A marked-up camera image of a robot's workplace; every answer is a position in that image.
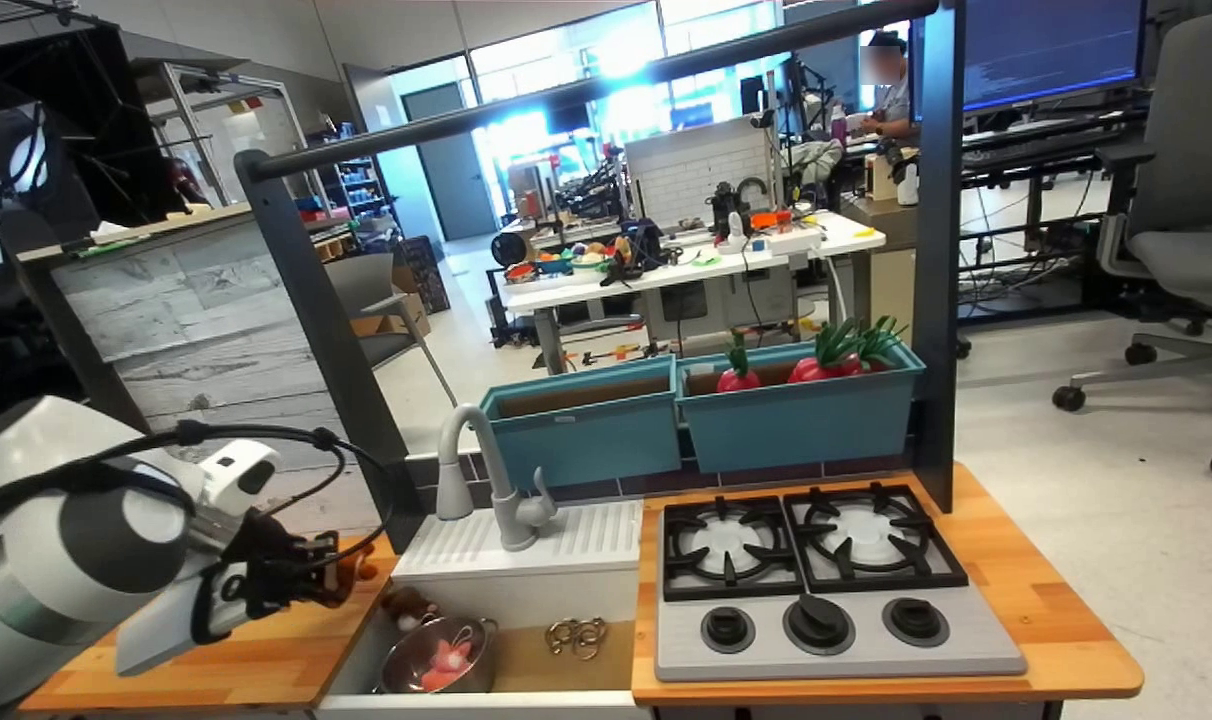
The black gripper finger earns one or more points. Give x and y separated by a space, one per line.
326 586
322 550

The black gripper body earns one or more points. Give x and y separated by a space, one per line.
251 586

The pink soft toy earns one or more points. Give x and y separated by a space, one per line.
446 652

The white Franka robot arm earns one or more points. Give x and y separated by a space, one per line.
56 573

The wooden butcher block counter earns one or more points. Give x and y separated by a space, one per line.
299 652

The grey toy faucet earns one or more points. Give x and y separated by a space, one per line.
508 515

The white toy sink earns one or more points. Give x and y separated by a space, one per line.
525 563

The cardboard box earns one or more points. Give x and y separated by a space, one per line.
389 323

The grey wood backdrop panel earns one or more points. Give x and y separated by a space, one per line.
204 332

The teal plastic planter box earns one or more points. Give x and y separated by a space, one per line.
789 423
579 433

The grey door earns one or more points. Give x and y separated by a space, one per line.
450 166

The black stove knob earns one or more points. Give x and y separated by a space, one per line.
914 620
815 626
725 631

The black burner grate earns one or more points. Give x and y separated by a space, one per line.
887 586
730 595

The grey toy stove plate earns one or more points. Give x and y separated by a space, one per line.
766 661

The small red toy radish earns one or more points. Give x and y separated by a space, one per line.
735 379

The white work table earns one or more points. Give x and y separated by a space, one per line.
708 266

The black equipment rack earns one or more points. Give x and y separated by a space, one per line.
108 107

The large red toy radish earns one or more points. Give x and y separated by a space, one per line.
811 369

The white perforated panel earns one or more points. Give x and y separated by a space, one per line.
698 166

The green leafy toy plant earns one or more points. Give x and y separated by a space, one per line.
879 346

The person in background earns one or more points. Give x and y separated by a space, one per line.
887 94

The toy kitchen stove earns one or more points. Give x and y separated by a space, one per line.
1056 626

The black office desk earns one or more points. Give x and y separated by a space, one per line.
1031 147

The blue monitor screen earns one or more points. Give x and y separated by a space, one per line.
1050 53

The grey office chair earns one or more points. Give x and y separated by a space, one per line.
1177 173

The black backdrop support post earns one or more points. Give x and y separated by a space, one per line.
84 357

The black metal kitchen frame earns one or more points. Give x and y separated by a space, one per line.
932 266

